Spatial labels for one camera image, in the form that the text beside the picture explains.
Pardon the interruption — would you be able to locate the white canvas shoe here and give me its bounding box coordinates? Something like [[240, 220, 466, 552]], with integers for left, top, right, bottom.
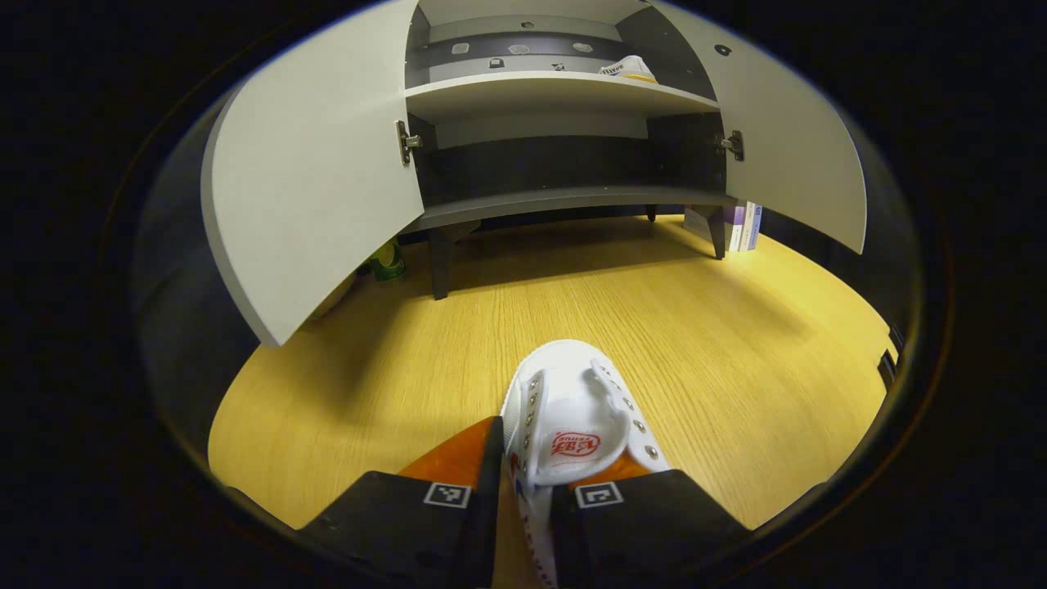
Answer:
[[499, 339, 672, 589], [600, 55, 659, 84]]

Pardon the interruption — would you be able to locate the white shoe cabinet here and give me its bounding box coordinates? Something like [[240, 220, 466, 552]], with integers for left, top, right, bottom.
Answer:
[[403, 0, 741, 301]]

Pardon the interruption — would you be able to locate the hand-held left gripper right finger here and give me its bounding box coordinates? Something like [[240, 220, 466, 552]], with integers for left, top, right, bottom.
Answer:
[[550, 450, 753, 589]]

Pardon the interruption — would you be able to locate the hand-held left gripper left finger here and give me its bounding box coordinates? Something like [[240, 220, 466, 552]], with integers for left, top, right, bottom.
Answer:
[[299, 416, 504, 589]]

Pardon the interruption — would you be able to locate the white shoe cabinet door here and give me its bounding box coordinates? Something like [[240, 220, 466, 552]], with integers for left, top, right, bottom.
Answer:
[[200, 0, 426, 347], [646, 0, 868, 254]]

